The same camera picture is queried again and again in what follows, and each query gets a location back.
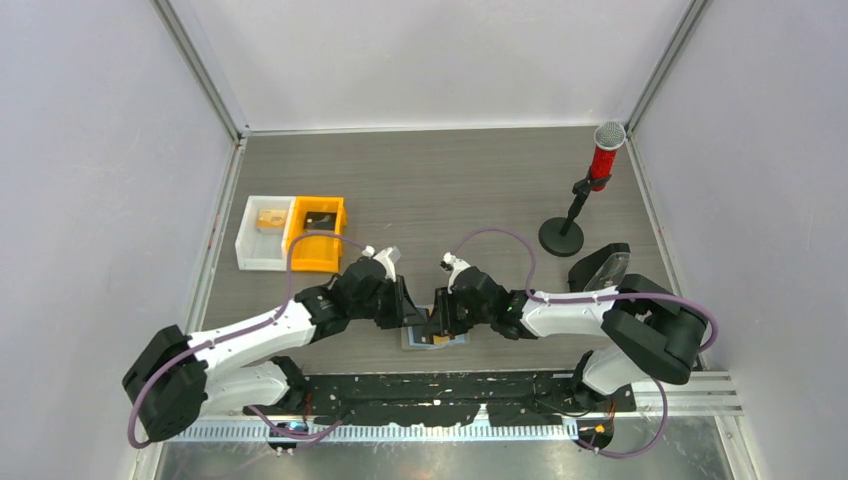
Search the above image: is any black stand with clear plate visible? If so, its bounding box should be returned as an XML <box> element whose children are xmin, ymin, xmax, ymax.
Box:
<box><xmin>568</xmin><ymin>242</ymin><xmax>631</xmax><ymax>293</ymax></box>

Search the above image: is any orange plastic bin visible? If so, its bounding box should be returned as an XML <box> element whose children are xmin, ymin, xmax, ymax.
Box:
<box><xmin>285</xmin><ymin>196</ymin><xmax>347</xmax><ymax>273</ymax></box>

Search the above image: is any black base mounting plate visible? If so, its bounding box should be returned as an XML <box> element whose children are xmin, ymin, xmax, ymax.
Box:
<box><xmin>259</xmin><ymin>371</ymin><xmax>636</xmax><ymax>427</ymax></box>

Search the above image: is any slotted metal rail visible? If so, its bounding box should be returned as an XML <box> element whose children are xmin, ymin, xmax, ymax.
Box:
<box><xmin>171</xmin><ymin>418</ymin><xmax>578</xmax><ymax>443</ymax></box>

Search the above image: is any black card in orange bin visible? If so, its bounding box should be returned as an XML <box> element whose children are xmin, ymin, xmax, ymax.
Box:
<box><xmin>303</xmin><ymin>212</ymin><xmax>337</xmax><ymax>232</ymax></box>

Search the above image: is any tan card in white bin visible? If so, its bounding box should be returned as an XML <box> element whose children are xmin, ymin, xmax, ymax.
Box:
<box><xmin>256</xmin><ymin>209</ymin><xmax>289</xmax><ymax>232</ymax></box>

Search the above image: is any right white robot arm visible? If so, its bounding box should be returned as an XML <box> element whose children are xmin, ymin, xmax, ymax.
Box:
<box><xmin>423</xmin><ymin>266</ymin><xmax>712</xmax><ymax>411</ymax></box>

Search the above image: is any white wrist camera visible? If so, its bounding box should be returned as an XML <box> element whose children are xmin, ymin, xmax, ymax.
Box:
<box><xmin>362</xmin><ymin>245</ymin><xmax>401</xmax><ymax>282</ymax></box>
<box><xmin>440</xmin><ymin>252</ymin><xmax>471</xmax><ymax>292</ymax></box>

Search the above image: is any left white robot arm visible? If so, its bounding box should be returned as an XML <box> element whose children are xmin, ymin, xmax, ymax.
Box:
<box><xmin>122</xmin><ymin>257</ymin><xmax>426</xmax><ymax>449</ymax></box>

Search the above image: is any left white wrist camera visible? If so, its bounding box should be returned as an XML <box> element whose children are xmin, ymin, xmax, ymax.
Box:
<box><xmin>362</xmin><ymin>245</ymin><xmax>401</xmax><ymax>282</ymax></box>

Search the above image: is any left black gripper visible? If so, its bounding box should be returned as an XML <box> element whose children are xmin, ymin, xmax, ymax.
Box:
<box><xmin>349</xmin><ymin>274</ymin><xmax>425</xmax><ymax>329</ymax></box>

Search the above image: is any white plastic bin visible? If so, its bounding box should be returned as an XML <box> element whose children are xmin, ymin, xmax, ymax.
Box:
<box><xmin>235</xmin><ymin>195</ymin><xmax>295</xmax><ymax>271</ymax></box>

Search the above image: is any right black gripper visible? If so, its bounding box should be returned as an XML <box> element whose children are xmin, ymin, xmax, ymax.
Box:
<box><xmin>423</xmin><ymin>286</ymin><xmax>494</xmax><ymax>337</ymax></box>

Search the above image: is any blue grey card holder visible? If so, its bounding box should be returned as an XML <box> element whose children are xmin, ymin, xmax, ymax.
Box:
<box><xmin>401</xmin><ymin>326</ymin><xmax>471</xmax><ymax>351</ymax></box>

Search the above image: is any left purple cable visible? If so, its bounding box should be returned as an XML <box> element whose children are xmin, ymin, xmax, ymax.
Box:
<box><xmin>127</xmin><ymin>231</ymin><xmax>376</xmax><ymax>450</ymax></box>

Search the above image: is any red microphone on black stand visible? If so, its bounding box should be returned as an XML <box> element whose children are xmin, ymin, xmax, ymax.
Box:
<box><xmin>538</xmin><ymin>121</ymin><xmax>627</xmax><ymax>257</ymax></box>

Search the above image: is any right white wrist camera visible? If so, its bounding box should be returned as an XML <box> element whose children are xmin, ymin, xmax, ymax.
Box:
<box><xmin>440</xmin><ymin>252</ymin><xmax>471</xmax><ymax>292</ymax></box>

